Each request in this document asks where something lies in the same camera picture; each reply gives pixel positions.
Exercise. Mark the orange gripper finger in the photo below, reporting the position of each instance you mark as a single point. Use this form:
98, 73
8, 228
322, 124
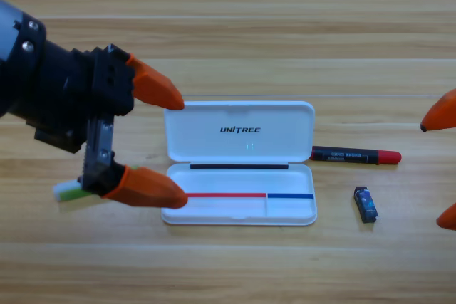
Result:
449, 219
149, 190
443, 115

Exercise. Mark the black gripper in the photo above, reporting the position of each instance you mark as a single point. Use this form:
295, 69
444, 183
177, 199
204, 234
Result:
71, 97

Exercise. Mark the green and white highlighter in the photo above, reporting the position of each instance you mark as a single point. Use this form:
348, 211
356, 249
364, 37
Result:
67, 193

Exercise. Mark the black and blue eraser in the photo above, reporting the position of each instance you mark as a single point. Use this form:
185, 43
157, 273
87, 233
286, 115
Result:
366, 204

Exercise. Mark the white Unitree pencil case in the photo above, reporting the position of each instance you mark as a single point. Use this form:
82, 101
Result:
238, 179

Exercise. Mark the black and red marker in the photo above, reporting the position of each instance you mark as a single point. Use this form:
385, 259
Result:
349, 155

